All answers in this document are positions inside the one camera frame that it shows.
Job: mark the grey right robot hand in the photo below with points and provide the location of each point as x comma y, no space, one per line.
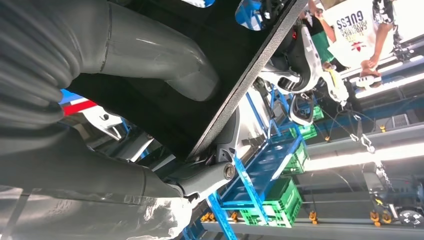
82,198

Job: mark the small white plastic part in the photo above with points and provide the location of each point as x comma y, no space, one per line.
367,81

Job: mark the blue rack with green crates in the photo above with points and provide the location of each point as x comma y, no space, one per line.
265,165

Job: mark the green plastic crate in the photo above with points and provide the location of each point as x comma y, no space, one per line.
281,205
306,132
298,159
318,113

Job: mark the white and black robot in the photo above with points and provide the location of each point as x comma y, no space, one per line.
308,66

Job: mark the grey metal workbench rail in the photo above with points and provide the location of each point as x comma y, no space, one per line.
331,230

